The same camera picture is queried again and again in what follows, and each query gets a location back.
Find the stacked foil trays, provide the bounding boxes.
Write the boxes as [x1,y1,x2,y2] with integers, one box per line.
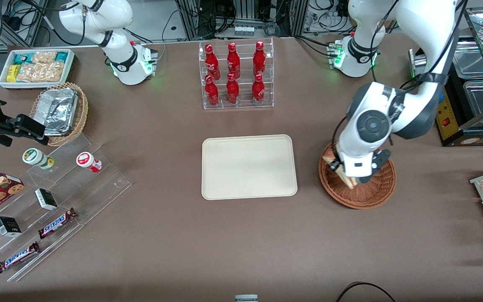
[38,88,79,135]

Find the green lid jar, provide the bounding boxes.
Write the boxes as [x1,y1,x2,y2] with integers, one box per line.
[22,148,55,170]

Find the white snack bin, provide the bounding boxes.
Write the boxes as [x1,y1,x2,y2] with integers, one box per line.
[0,48,76,91]

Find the large clear cracker bag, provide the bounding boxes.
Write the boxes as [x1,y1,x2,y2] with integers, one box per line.
[17,62,65,83]

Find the beige plastic tray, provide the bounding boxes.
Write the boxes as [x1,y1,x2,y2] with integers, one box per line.
[201,134,298,200]

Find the aluminium frame post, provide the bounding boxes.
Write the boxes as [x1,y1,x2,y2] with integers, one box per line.
[291,0,310,37]
[178,0,203,41]

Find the black arm base cable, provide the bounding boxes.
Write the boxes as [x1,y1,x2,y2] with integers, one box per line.
[295,36,334,57]

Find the triangle sandwich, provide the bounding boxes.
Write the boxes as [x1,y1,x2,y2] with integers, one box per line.
[322,153,361,189]

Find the clear acrylic stepped stand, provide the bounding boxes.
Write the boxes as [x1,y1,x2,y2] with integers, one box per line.
[0,133,133,282]

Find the red lid jar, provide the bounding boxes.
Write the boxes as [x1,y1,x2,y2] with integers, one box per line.
[76,152,102,173]

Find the clear acrylic bottle rack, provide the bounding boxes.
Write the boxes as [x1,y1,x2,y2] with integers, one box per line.
[198,38,274,110]

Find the snickers bar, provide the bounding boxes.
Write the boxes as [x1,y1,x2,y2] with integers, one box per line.
[38,208,78,239]
[0,242,41,273]

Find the red cola bottle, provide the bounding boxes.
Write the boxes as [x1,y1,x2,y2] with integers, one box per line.
[227,42,241,79]
[204,44,221,81]
[253,41,266,77]
[252,73,265,105]
[226,73,240,104]
[205,75,219,107]

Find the small black box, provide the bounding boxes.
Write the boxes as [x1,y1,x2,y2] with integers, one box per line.
[0,216,22,237]
[34,188,58,211]

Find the small clear cracker bag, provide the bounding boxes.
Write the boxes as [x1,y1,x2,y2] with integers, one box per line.
[31,50,57,64]

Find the large brown wicker basket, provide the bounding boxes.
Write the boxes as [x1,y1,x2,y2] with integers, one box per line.
[319,142,397,209]

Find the small light wicker basket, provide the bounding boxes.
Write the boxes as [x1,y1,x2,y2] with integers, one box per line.
[29,82,89,147]

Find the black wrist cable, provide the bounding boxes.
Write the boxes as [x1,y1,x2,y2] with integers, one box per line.
[332,115,352,156]

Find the black looped cable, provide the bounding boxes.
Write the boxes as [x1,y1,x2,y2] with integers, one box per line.
[336,282,396,302]

